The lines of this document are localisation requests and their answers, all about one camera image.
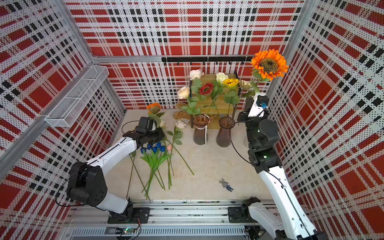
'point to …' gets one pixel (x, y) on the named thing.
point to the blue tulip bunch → (154, 154)
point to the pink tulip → (169, 148)
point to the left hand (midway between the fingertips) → (167, 134)
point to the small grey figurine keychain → (225, 184)
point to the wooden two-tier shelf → (206, 105)
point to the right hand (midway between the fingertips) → (250, 97)
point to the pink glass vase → (201, 121)
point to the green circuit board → (123, 230)
